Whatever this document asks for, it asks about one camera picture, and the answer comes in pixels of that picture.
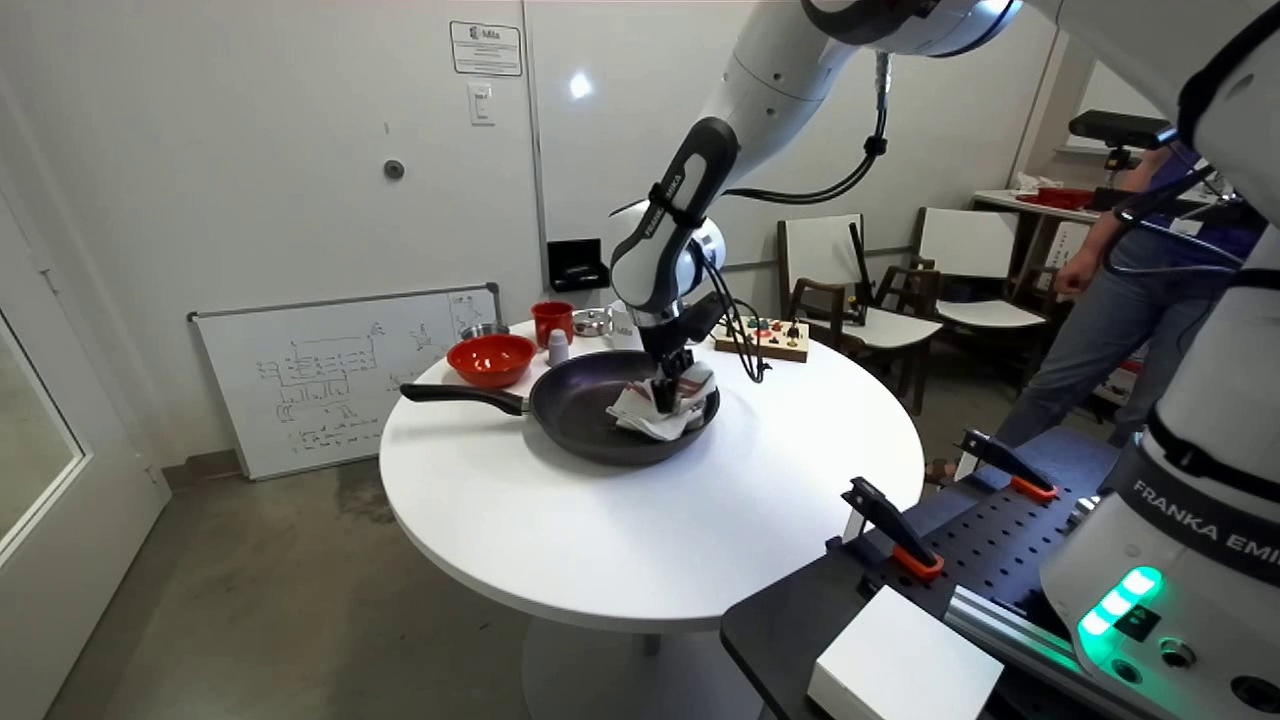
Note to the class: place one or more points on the white background desk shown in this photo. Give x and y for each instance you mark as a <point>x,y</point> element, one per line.
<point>1015,200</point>

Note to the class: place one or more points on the white red-striped dish cloth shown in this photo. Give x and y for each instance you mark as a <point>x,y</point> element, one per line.
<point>655,423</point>

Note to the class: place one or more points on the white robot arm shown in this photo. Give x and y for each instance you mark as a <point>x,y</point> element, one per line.
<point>786,66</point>

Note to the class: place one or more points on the small paper wall label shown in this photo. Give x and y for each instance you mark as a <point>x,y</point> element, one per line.
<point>481,107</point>

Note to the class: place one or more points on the bare person forearm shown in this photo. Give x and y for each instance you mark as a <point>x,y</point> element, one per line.
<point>1105,243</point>

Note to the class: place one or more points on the leaning whiteboard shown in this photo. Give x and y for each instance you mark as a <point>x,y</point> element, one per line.
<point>333,382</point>

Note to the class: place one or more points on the bystander hand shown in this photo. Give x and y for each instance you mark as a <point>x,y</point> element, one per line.
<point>1072,281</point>

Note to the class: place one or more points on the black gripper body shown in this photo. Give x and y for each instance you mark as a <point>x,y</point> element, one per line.
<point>681,334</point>

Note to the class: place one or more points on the person in blue shirt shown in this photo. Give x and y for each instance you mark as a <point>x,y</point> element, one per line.
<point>1134,334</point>

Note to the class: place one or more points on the wooden busy board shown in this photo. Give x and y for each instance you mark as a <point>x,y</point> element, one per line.
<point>783,342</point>

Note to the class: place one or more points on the red mug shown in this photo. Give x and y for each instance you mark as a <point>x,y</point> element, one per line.
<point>555,325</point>

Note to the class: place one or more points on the black frying pan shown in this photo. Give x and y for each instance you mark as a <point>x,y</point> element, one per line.
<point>573,415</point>

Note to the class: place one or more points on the framed wall sign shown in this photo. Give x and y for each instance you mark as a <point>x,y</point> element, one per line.
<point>485,47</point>

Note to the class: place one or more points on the white chair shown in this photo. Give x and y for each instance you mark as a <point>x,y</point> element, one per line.
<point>964,243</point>
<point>820,255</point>

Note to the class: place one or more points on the white cardboard box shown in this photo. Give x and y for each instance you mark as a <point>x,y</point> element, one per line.
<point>907,662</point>

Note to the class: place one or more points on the red bowl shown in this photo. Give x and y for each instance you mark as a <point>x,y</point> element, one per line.
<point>489,361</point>

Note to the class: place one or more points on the silver aluminium rail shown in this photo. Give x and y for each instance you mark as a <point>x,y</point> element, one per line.
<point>1015,627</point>

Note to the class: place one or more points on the black robot cart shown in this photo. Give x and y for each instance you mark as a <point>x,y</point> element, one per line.
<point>986,544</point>

